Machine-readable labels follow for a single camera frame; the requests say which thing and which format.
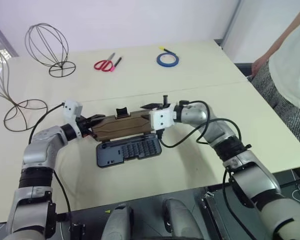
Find black metal frame rail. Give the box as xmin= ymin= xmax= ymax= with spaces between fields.
xmin=202 ymin=191 xmax=228 ymax=240

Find bystander in white shirt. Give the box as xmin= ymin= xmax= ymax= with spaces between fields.
xmin=251 ymin=14 xmax=300 ymax=147

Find screwdriver bit set case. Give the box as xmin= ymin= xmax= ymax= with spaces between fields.
xmin=91 ymin=106 xmax=163 ymax=169

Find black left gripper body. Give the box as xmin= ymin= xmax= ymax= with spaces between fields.
xmin=76 ymin=116 xmax=97 ymax=138

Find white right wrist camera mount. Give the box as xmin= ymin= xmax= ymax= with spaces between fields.
xmin=149 ymin=106 xmax=177 ymax=132

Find bystander hand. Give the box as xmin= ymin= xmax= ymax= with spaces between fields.
xmin=251 ymin=55 xmax=270 ymax=76

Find grey wall corner post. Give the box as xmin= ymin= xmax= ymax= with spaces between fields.
xmin=221 ymin=0 xmax=242 ymax=48

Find small black bracket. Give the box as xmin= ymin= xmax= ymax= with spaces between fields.
xmin=69 ymin=222 xmax=87 ymax=240

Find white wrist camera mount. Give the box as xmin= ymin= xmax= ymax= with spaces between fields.
xmin=149 ymin=106 xmax=177 ymax=132
xmin=62 ymin=99 xmax=84 ymax=138

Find large brown wire hat stand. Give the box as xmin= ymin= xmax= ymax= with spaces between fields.
xmin=0 ymin=41 xmax=49 ymax=132

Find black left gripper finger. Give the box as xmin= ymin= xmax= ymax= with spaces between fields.
xmin=89 ymin=117 xmax=105 ymax=129
xmin=87 ymin=114 xmax=106 ymax=122

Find black pen with yellow end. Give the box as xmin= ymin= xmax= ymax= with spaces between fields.
xmin=158 ymin=45 xmax=177 ymax=55

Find red handled scissors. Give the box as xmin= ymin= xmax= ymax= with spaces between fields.
xmin=93 ymin=52 xmax=116 ymax=73

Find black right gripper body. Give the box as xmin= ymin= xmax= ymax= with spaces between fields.
xmin=159 ymin=94 xmax=175 ymax=111

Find blue tape roll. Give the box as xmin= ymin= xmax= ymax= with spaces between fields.
xmin=156 ymin=52 xmax=180 ymax=68

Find grey rounded shell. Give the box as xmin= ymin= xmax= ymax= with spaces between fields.
xmin=101 ymin=203 xmax=135 ymax=240
xmin=162 ymin=198 xmax=191 ymax=240

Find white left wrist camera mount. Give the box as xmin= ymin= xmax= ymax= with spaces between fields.
xmin=62 ymin=99 xmax=84 ymax=138

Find grey window frame post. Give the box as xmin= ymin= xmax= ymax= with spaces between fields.
xmin=0 ymin=16 xmax=18 ymax=58

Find small brown wire hat stand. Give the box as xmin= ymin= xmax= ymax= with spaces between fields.
xmin=24 ymin=22 xmax=77 ymax=78

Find black marker with pink cap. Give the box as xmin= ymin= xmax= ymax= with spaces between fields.
xmin=109 ymin=56 xmax=123 ymax=73

